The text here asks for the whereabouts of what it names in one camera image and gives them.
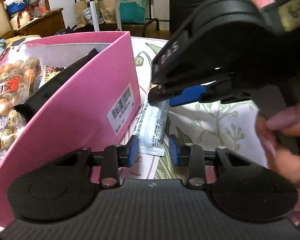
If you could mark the black snack packet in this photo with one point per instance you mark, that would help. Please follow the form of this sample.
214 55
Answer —
36 101

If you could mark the mixed nuts bag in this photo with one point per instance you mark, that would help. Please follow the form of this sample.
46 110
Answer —
21 69

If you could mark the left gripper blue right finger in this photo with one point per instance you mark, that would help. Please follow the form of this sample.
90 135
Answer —
174 149

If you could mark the floral bed sheet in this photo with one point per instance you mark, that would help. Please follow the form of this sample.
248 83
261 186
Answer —
206 124

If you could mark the black suitcase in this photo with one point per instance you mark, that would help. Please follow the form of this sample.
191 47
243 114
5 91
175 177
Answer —
180 10

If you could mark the pink storage box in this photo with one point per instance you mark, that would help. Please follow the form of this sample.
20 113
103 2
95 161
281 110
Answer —
92 109

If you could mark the brown paper bag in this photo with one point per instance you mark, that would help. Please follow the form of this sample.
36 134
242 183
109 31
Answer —
107 8

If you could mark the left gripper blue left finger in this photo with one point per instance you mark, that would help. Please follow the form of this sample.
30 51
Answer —
132 150

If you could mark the wooden nightstand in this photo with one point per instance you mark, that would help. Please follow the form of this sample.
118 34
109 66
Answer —
47 25

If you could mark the teal tote bag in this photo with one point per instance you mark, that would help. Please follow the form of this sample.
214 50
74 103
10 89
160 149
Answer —
132 12

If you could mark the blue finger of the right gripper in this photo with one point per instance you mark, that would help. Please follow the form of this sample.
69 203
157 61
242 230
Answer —
188 95

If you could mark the right hand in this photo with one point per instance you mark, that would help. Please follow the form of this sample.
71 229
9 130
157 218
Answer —
279 158

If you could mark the white snack bar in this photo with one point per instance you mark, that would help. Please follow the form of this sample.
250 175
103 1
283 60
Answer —
150 128

